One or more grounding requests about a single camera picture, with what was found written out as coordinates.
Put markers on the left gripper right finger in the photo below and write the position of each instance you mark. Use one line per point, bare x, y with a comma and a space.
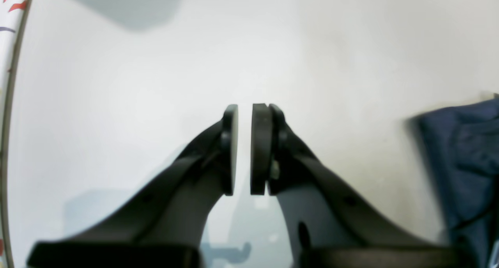
329, 224

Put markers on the terrazzo patterned side surface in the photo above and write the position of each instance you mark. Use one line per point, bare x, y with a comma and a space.
13, 20

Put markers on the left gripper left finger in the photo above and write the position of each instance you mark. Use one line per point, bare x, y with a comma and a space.
162, 225

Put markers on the dark blue t-shirt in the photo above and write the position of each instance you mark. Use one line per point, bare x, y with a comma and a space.
460, 149

